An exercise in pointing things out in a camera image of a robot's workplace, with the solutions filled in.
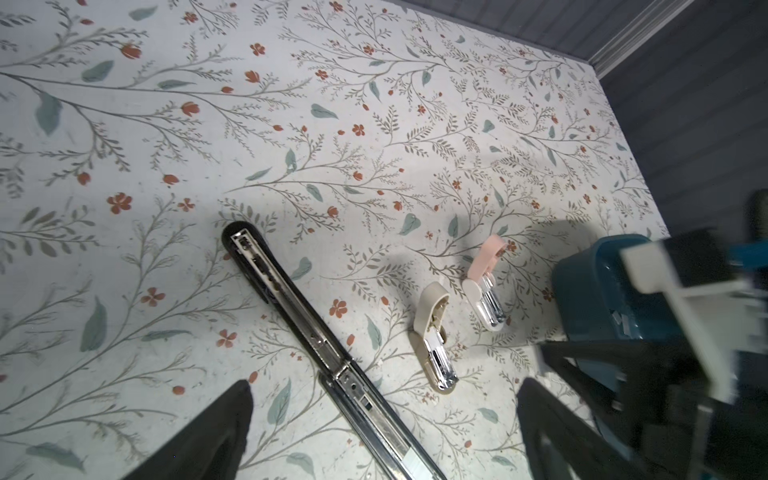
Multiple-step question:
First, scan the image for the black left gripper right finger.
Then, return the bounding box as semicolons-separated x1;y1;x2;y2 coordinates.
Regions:
517;378;650;479

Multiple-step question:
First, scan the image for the aluminium corner post right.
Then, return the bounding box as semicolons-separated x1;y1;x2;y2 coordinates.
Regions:
589;0;694;79

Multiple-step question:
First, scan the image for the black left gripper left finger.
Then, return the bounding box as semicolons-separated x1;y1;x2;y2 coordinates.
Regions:
126;380;253;480

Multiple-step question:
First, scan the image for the black long stapler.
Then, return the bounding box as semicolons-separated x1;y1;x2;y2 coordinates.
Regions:
221;221;445;479

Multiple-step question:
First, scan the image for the beige mini stapler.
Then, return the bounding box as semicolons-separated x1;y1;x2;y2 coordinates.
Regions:
408;282;459;395

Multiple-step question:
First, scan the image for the pink mini stapler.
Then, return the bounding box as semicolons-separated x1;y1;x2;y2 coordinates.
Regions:
462;234;506;332

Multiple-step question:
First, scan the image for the teal plastic tray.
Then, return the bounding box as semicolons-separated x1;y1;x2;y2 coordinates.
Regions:
550;233;685;391

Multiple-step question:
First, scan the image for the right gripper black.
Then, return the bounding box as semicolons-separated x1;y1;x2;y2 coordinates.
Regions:
537;340;767;479

